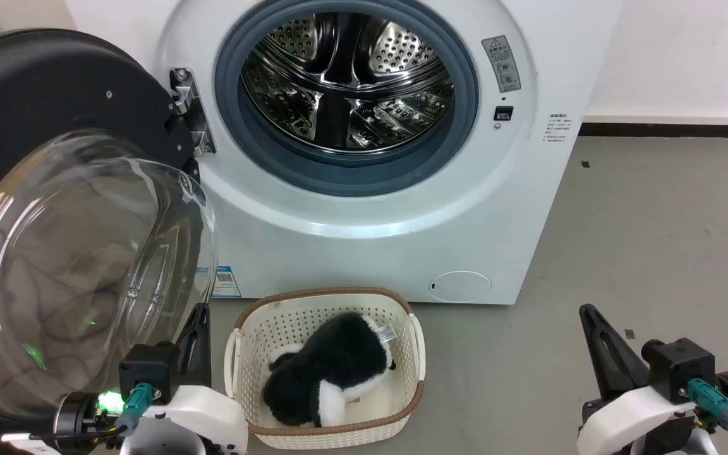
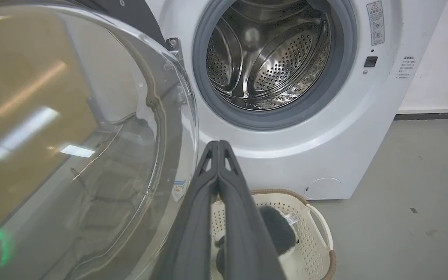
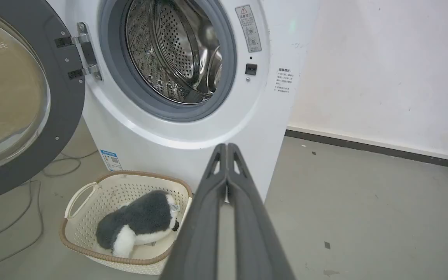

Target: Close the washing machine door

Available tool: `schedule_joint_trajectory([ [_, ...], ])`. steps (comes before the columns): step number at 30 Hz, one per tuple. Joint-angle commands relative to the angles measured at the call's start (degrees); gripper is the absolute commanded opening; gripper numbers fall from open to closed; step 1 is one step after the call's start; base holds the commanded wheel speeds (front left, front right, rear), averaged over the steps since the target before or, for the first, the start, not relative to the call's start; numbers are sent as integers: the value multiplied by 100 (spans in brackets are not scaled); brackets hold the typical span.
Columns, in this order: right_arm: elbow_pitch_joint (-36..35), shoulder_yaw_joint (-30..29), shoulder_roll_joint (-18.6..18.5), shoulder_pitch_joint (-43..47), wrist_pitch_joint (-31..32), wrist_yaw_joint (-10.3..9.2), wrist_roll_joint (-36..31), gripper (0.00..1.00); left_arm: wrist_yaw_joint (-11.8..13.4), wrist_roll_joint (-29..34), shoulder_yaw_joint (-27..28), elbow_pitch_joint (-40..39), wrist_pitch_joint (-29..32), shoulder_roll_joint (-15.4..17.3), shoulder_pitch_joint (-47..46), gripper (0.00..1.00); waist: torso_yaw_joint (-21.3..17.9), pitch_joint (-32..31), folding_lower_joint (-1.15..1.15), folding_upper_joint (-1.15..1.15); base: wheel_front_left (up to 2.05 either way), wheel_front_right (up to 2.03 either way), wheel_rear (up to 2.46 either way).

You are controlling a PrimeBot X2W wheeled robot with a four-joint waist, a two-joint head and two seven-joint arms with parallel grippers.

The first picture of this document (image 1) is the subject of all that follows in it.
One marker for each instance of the black wall baseboard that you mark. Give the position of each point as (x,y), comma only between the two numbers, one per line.
(673,130)

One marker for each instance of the white front-load washing machine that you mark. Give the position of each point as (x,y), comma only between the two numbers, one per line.
(370,253)

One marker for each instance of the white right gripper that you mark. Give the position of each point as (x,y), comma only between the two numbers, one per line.
(623,423)

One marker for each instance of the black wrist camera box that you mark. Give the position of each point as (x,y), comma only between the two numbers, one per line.
(680,370)
(149,373)

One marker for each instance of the round white filter cover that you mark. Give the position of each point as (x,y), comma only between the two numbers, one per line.
(460,287)

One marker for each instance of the stainless steel drum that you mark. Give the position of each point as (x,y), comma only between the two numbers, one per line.
(402,57)

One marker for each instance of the blue energy label sticker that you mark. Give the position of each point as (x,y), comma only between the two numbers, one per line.
(227,283)

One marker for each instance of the white laundry basket brown rim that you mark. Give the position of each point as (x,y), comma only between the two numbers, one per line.
(275,328)

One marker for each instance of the grey warning sticker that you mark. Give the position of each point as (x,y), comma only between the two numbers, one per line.
(502,63)

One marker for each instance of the metal door hinge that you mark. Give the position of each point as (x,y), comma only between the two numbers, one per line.
(194,120)

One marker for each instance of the black and white plush toy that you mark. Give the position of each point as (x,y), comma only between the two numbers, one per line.
(332,366)

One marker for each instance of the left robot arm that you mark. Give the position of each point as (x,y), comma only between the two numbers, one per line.
(74,417)

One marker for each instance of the washer door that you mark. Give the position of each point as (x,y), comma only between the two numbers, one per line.
(54,82)

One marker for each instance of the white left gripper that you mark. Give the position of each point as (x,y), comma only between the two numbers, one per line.
(206,420)

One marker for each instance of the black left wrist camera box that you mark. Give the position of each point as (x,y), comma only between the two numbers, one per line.
(149,373)

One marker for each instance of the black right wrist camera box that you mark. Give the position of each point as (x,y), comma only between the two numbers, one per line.
(680,370)

